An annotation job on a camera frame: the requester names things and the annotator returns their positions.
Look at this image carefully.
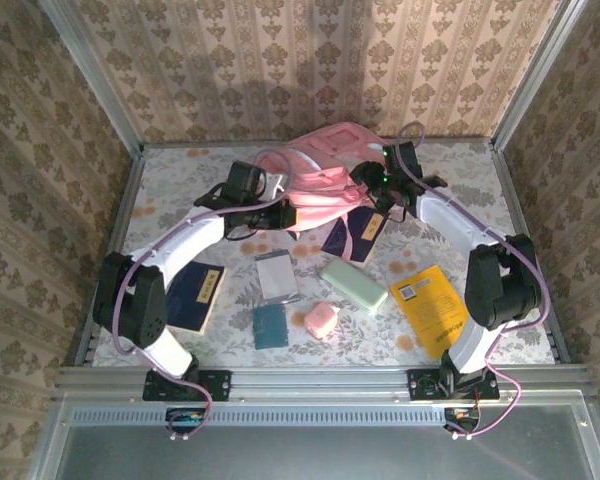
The pink student backpack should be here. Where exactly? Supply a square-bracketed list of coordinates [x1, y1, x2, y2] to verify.
[253, 122, 396, 261]

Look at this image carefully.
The navy book with yellow label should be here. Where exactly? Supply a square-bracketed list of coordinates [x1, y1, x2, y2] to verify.
[165, 260, 227, 335]
[320, 205, 390, 264]

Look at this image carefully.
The silver grey notebook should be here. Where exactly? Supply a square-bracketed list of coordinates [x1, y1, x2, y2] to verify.
[254, 248, 303, 307]

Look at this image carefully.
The pale green pencil case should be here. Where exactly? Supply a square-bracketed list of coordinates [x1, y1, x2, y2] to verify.
[321, 255, 390, 316]

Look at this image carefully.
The small teal notebook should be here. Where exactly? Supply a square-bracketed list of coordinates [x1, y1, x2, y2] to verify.
[251, 303, 290, 351]

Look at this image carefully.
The small pink case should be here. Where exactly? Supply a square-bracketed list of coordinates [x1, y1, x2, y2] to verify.
[303, 301, 341, 340]

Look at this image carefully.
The floral table cloth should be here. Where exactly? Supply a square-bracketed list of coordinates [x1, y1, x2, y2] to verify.
[92, 142, 557, 369]

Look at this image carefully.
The grey metal panel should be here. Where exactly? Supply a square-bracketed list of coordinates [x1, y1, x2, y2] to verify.
[27, 392, 600, 480]

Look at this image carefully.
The thin aluminium wall rail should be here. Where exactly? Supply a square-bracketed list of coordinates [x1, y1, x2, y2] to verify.
[142, 133, 494, 149]

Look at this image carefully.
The aluminium corner post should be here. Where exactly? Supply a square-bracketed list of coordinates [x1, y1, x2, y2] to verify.
[489, 0, 590, 151]
[39, 0, 147, 154]

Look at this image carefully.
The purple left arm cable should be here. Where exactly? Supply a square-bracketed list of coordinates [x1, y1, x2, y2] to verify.
[114, 148, 294, 442]

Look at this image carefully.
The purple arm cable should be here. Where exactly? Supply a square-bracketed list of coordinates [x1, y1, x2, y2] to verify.
[114, 148, 294, 442]
[397, 121, 551, 442]

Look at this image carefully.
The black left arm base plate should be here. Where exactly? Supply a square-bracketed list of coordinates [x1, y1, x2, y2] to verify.
[142, 368, 232, 402]

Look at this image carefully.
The long aluminium frame rail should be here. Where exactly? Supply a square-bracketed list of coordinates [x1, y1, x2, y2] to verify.
[54, 364, 592, 404]

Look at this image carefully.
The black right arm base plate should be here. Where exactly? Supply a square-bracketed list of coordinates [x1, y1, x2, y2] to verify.
[407, 368, 500, 402]

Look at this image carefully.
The grey slotted cable duct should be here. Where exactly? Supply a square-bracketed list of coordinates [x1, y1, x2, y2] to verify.
[71, 408, 449, 427]

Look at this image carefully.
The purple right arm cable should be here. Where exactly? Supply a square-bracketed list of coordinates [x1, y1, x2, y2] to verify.
[397, 121, 551, 442]

